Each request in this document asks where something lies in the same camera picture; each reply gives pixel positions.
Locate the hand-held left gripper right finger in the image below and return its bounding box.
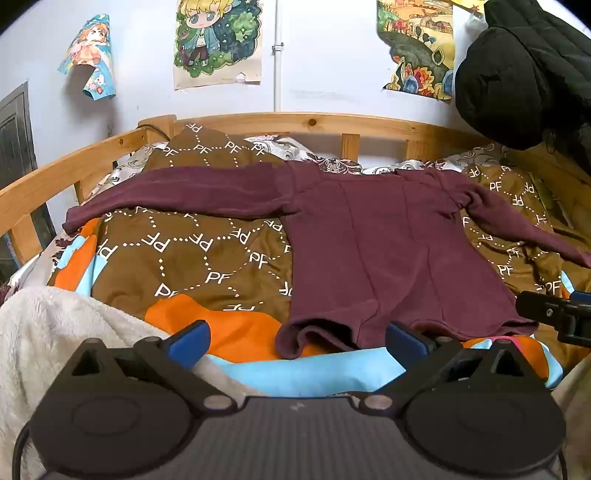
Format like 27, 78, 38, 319
358, 322, 532, 414

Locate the brown patterned blanket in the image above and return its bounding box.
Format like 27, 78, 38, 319
90, 122, 591, 358

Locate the white wall pipe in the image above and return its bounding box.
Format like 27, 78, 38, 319
272, 0, 284, 114

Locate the maroon long-sleeve sweater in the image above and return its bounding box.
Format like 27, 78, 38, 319
62, 161, 591, 361

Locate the floral bedsheet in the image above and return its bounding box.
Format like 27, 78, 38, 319
0, 134, 509, 305

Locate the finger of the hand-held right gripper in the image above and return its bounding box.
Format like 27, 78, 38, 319
516, 290, 591, 348

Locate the wooden bed frame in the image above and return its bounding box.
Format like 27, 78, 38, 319
0, 112, 591, 268

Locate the orange and blue blanket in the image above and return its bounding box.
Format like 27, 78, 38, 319
46, 217, 564, 400

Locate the black puffer jacket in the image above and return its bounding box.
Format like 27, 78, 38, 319
455, 0, 591, 151

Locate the curled cartoon girl poster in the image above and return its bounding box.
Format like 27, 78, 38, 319
58, 13, 117, 100

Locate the blonde cartoon figure poster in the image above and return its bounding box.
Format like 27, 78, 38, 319
173, 0, 265, 90

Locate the landscape wall poster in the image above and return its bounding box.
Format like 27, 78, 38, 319
376, 0, 455, 103

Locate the black cable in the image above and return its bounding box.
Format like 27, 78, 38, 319
137, 122, 174, 139

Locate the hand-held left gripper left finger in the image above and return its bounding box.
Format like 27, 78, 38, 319
60, 319, 239, 416

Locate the white fleece blanket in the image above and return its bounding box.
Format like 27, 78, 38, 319
0, 286, 259, 462

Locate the beige cloth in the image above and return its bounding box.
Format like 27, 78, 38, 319
551, 360, 591, 480

